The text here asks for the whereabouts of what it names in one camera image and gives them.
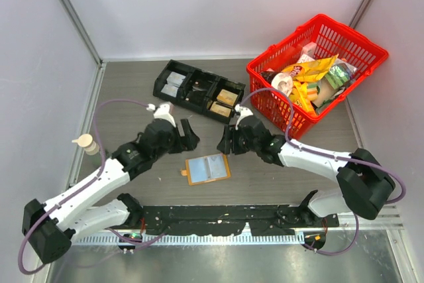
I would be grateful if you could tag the black compartment tray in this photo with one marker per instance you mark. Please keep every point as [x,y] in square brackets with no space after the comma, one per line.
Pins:
[199,89]

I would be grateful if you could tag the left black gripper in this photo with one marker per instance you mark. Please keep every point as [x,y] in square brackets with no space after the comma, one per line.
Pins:
[189,140]

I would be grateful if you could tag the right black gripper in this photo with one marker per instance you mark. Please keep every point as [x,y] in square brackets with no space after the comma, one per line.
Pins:
[229,134]

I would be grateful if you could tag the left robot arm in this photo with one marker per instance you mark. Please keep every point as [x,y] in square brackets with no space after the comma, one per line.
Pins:
[50,228]

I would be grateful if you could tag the green soap pump bottle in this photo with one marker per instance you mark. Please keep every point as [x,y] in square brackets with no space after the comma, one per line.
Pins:
[91,148]

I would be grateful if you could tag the green foil snack packet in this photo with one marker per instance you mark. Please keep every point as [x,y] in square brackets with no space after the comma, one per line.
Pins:
[338,75]

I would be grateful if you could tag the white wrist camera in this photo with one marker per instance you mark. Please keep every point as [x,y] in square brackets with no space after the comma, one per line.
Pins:
[164,111]
[241,112]

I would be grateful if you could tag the red plastic shopping basket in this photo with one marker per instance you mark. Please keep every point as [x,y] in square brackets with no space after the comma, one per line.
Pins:
[360,54]

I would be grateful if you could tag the pink white carton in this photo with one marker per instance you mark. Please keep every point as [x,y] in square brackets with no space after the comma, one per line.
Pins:
[309,49]

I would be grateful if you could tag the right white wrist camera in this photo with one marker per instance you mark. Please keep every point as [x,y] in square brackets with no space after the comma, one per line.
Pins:
[241,112]

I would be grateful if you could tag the orange leather card holder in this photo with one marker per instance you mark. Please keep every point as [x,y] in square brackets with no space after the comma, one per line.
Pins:
[196,171]

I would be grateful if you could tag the white paper roll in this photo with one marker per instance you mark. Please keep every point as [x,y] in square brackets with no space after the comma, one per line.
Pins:
[282,82]

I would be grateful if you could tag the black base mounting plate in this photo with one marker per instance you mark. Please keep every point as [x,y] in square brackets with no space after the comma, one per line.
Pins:
[226,220]

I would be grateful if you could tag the white perforated cable duct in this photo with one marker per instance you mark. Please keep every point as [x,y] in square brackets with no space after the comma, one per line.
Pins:
[245,238]

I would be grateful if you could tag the white card box upper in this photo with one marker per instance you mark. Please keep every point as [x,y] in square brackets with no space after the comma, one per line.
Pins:
[175,79]

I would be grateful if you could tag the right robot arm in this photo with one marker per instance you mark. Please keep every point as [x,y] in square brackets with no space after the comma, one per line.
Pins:
[362,188]

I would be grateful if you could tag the tan card box upper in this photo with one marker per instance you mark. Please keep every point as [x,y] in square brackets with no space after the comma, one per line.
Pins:
[227,97]

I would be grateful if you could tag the yellow chips bag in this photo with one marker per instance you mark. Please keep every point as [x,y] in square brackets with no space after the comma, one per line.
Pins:
[305,76]

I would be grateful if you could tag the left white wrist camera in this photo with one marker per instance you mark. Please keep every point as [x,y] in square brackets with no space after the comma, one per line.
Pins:
[164,111]

